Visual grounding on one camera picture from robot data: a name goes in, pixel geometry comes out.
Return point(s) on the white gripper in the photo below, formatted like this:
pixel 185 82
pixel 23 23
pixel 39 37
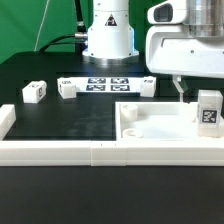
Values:
pixel 172 50

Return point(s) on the white square tabletop part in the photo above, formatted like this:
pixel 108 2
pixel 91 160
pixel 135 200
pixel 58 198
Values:
pixel 160 121

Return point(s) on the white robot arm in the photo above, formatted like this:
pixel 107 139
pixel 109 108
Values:
pixel 110 38

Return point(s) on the fiducial marker sheet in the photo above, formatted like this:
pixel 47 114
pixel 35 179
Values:
pixel 107 84

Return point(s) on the green backdrop curtain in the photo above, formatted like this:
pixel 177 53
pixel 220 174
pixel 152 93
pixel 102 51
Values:
pixel 20 21

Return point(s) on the white U-shaped obstacle fence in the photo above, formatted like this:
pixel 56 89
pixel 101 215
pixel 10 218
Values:
pixel 127 152

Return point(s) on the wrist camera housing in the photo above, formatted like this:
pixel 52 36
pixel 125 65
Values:
pixel 168 12

